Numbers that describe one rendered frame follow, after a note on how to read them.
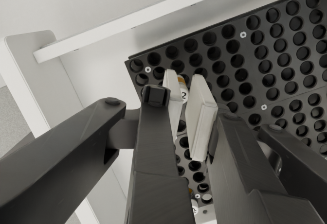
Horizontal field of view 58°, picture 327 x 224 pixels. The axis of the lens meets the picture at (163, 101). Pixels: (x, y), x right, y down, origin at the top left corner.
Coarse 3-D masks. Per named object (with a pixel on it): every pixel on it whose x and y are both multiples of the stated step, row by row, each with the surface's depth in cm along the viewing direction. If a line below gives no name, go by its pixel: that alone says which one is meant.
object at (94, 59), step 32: (160, 0) 28; (192, 0) 26; (224, 0) 32; (256, 0) 32; (96, 32) 27; (128, 32) 33; (160, 32) 33; (64, 64) 34; (96, 64) 34; (96, 96) 35; (128, 96) 35; (128, 160) 38
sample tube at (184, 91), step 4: (180, 76) 24; (180, 80) 22; (180, 84) 21; (184, 84) 22; (180, 88) 20; (184, 88) 20; (184, 92) 20; (188, 92) 20; (184, 96) 20; (188, 96) 20; (184, 100) 20
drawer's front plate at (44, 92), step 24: (0, 48) 25; (24, 48) 27; (0, 72) 25; (24, 72) 26; (48, 72) 30; (24, 96) 26; (48, 96) 28; (72, 96) 34; (48, 120) 27; (96, 192) 31; (120, 192) 38; (96, 216) 30; (120, 216) 35
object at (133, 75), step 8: (136, 56) 28; (128, 64) 28; (144, 64) 28; (128, 72) 28; (136, 72) 28; (144, 72) 28; (136, 80) 28; (136, 88) 28; (176, 144) 30; (176, 152) 30; (184, 168) 31; (184, 176) 31; (192, 184) 31; (192, 192) 32
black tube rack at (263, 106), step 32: (288, 0) 26; (320, 0) 26; (192, 32) 30; (224, 32) 30; (256, 32) 29; (288, 32) 27; (320, 32) 29; (160, 64) 28; (192, 64) 30; (224, 64) 28; (256, 64) 27; (288, 64) 28; (320, 64) 30; (224, 96) 32; (256, 96) 28; (288, 96) 28; (320, 96) 28; (256, 128) 32; (288, 128) 29; (320, 128) 30; (192, 160) 30
